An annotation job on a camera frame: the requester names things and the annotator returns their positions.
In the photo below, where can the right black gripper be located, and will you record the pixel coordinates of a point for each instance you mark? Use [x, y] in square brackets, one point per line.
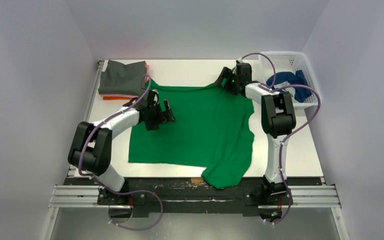
[227, 79]

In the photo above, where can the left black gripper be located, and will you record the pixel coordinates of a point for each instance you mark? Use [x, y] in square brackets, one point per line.
[163, 116]

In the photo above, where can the green t shirt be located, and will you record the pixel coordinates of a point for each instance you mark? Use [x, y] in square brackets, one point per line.
[211, 131]

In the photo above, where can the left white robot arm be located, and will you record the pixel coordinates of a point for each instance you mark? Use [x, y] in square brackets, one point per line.
[91, 147]

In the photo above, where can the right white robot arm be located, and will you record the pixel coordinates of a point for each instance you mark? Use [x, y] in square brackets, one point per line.
[278, 120]

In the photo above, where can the white plastic basket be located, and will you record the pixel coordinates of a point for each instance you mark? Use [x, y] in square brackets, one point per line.
[284, 68]

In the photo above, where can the folded pink t shirt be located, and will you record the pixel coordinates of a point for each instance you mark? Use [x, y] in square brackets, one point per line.
[147, 71]

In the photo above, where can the folded orange t shirt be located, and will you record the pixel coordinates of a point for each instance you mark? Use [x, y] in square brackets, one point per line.
[109, 97]

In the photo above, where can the folded grey t shirt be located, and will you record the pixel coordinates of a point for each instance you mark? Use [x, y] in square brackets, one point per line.
[120, 78]

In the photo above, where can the brown tape piece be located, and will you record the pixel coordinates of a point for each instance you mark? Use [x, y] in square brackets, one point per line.
[197, 180]

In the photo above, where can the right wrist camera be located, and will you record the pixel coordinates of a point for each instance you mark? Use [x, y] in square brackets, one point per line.
[240, 60]

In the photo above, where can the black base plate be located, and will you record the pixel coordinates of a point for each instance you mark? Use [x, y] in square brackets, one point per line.
[178, 195]

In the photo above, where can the aluminium rail frame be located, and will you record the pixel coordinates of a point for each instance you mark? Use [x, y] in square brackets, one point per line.
[324, 221]

